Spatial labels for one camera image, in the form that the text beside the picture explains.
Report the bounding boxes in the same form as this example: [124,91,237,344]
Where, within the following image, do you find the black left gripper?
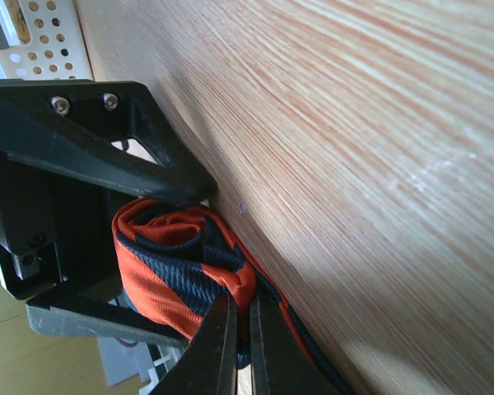
[0,79,217,346]

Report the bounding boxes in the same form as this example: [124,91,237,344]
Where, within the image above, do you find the white perforated plastic basket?
[0,0,93,80]

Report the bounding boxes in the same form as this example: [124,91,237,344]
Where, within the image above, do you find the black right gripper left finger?
[151,294,238,395]

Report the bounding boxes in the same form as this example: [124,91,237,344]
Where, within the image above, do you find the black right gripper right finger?
[249,291,338,394]

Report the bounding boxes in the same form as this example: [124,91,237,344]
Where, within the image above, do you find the orange navy striped tie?
[111,198,354,394]

